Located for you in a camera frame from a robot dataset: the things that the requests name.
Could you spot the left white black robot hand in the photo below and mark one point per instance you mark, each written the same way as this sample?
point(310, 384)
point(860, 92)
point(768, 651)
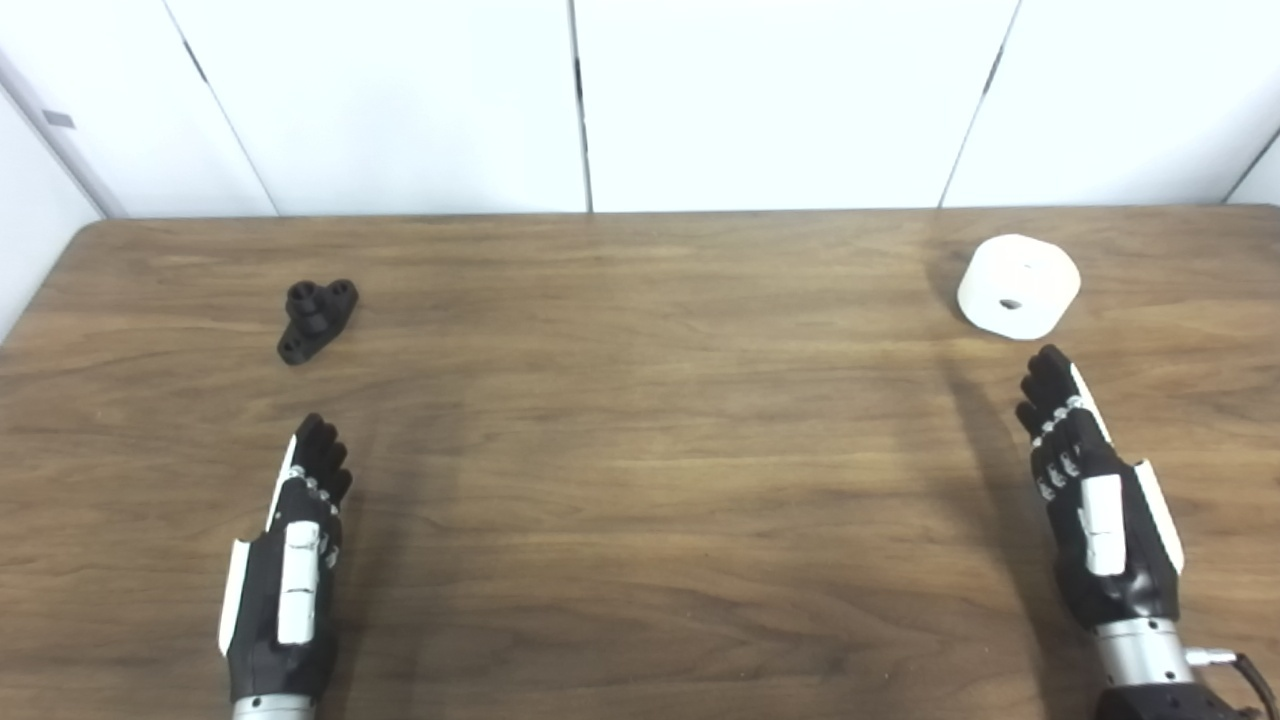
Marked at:
point(262, 600)

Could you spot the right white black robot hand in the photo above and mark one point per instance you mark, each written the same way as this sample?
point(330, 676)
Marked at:
point(1135, 570)

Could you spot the round white cylinder piece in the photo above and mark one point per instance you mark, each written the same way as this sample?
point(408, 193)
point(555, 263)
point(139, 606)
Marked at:
point(1030, 275)

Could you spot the small grey wall tag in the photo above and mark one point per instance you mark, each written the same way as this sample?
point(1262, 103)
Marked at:
point(58, 118)

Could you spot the black flanged holder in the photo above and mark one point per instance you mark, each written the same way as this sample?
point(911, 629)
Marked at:
point(315, 320)

